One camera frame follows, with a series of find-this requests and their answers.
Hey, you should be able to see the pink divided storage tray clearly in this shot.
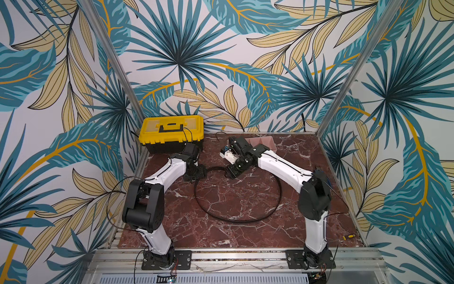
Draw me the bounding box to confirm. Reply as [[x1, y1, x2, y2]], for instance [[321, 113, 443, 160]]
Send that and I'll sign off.
[[245, 136, 277, 152]]

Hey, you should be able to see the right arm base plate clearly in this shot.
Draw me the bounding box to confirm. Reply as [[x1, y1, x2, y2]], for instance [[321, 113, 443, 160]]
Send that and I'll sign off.
[[285, 249, 336, 270]]

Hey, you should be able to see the yellow black toolbox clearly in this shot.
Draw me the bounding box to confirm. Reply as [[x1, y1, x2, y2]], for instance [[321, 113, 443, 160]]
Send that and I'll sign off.
[[138, 115, 205, 154]]

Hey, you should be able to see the yellow black screwdriver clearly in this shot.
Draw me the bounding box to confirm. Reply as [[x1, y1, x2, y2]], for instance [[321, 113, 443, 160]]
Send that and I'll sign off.
[[342, 234, 356, 240]]

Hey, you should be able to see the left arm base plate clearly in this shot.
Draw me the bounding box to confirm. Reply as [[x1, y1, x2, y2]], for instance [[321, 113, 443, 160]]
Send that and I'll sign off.
[[141, 250, 192, 271]]

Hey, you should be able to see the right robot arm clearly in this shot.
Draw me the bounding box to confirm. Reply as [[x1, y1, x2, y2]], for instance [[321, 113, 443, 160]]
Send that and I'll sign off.
[[220, 137, 332, 256]]

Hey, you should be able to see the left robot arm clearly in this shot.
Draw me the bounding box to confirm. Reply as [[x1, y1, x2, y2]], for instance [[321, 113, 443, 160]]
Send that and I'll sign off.
[[122, 143, 206, 265]]

